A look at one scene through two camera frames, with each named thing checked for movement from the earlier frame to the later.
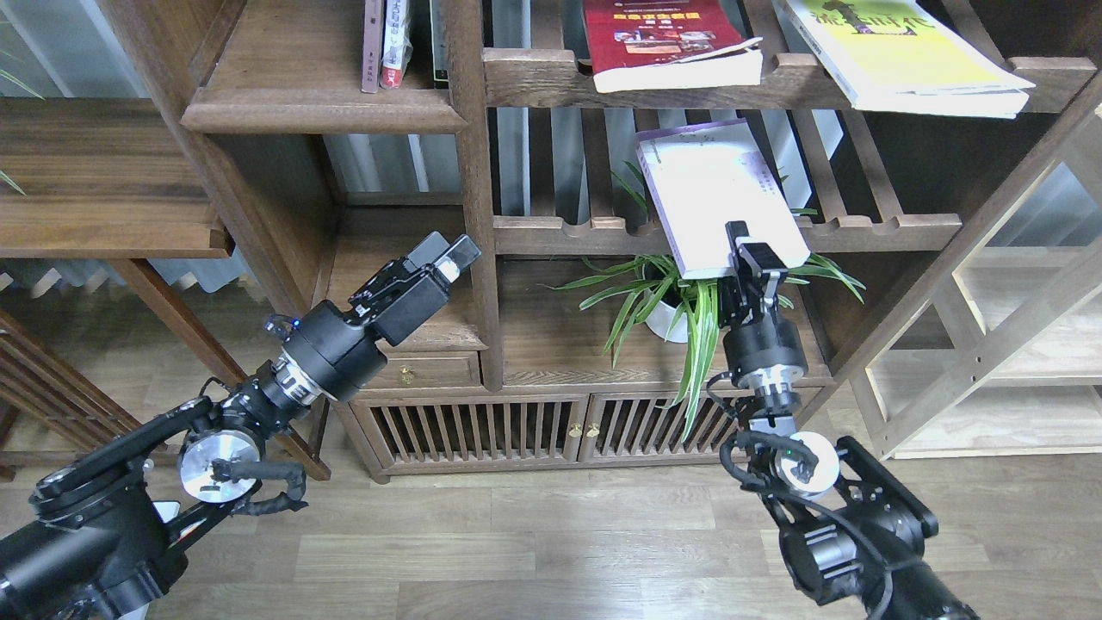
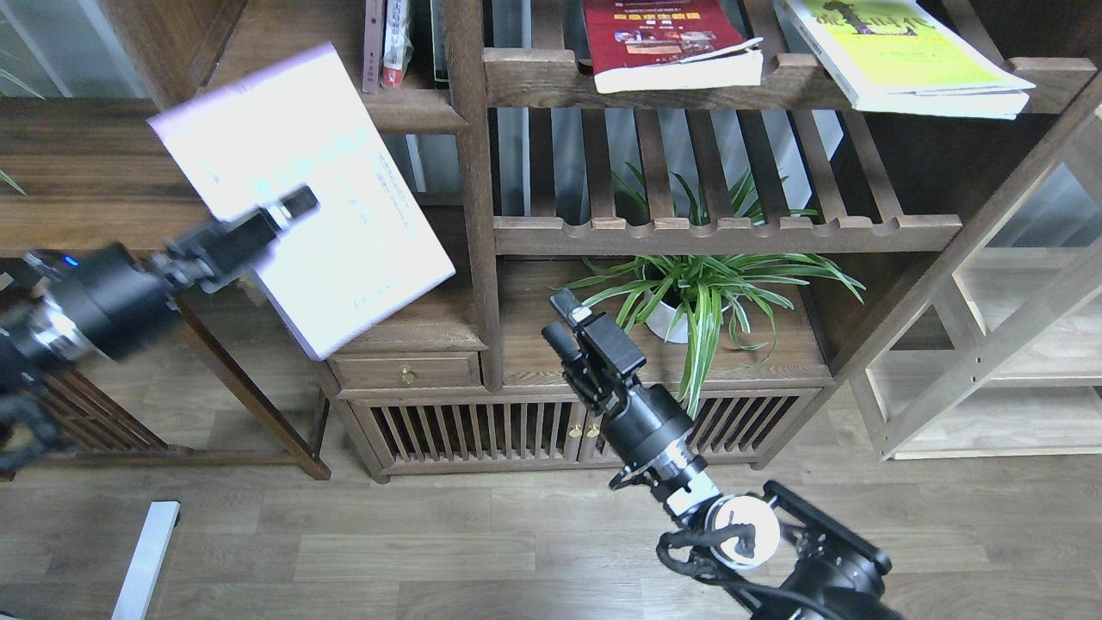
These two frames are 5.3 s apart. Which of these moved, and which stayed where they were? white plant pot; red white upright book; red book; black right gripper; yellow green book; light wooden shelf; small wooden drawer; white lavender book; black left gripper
Moved: white lavender book; black left gripper; black right gripper
Stayed: red white upright book; light wooden shelf; white plant pot; red book; yellow green book; small wooden drawer
